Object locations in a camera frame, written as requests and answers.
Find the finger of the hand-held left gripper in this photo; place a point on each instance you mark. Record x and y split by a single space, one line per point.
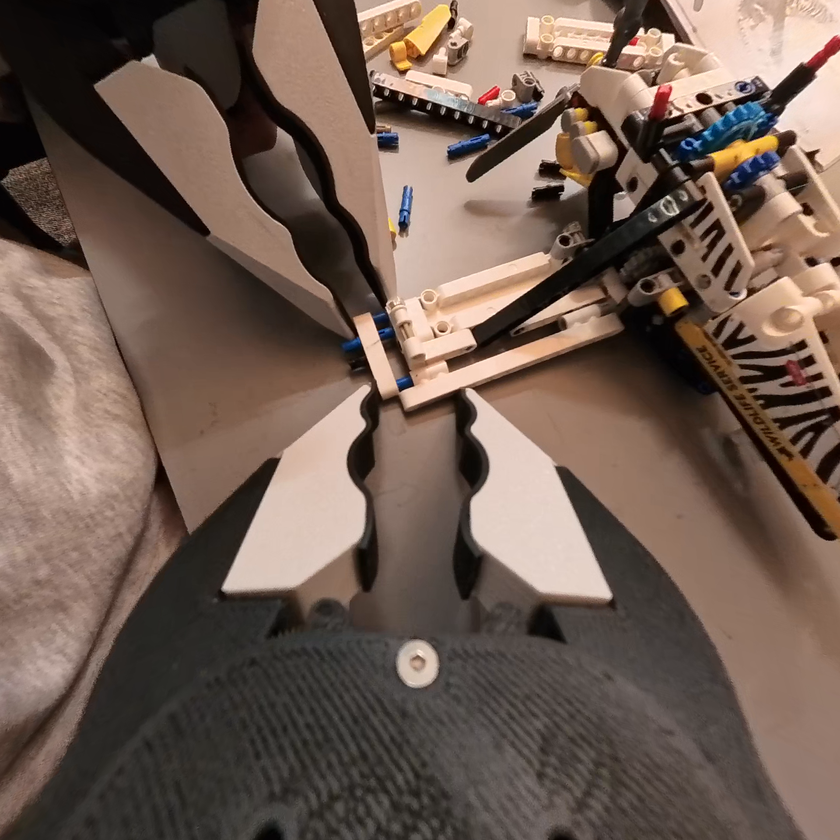
184 151
308 79

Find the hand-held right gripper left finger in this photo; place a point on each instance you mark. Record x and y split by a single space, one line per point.
295 525

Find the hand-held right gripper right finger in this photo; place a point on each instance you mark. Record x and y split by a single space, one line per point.
538 525

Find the short white lego beam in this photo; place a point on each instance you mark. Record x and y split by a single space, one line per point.
377 354

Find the zebra striped lego helicopter model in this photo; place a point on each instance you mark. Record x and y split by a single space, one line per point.
492 279

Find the small yellow lego piece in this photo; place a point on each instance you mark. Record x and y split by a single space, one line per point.
400 58

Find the yellow curved lego panel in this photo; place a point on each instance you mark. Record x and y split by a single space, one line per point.
428 31

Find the long black lego beam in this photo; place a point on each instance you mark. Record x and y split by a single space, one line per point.
446 108

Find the white grey lego connector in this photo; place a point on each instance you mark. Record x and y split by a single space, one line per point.
456 43

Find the red lego pin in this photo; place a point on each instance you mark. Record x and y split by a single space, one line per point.
489 95

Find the white lego pin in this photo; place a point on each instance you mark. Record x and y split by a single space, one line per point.
504 98

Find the black lego pin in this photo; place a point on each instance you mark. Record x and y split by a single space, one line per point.
551 166
548 191

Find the person's left hand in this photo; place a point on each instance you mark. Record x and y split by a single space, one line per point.
253 131

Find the instruction booklet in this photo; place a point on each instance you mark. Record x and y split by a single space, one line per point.
754 19

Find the white Lego frame piece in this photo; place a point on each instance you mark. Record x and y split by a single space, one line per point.
577 39

